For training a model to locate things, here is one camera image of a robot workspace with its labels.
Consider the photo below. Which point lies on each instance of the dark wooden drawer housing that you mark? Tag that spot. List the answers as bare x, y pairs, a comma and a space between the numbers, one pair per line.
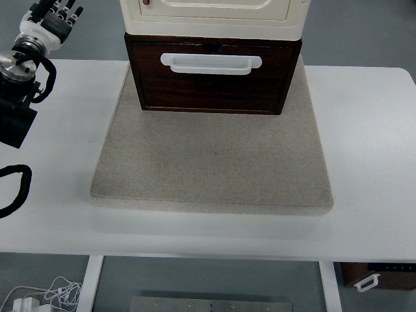
127, 48

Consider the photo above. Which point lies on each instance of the white power adapter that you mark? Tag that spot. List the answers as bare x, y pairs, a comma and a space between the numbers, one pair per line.
29, 304

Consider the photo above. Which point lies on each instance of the white table leg right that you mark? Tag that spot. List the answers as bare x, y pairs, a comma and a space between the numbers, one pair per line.
330, 287

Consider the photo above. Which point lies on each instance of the dark wooden drawer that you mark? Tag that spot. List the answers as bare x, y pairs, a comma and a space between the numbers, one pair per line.
211, 87

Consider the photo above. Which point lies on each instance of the beige fabric cushion pad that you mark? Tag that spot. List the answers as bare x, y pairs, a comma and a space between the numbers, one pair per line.
214, 163

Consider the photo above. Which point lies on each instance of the white table leg left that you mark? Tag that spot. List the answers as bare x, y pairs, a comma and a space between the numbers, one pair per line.
90, 283

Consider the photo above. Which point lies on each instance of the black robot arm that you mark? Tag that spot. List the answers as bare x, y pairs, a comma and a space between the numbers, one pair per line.
27, 77

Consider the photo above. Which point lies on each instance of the white handle on floor box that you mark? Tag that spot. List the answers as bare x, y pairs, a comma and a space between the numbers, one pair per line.
367, 283

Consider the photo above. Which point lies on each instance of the white table leg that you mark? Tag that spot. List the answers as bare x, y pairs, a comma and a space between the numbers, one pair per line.
90, 283
330, 287

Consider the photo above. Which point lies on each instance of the white drawer handle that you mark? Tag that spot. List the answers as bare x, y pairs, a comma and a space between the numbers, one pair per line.
211, 64

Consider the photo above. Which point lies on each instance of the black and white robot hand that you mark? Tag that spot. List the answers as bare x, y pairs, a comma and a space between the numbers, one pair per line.
46, 26

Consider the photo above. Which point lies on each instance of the brown wooden box on floor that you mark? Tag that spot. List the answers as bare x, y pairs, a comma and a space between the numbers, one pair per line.
390, 276

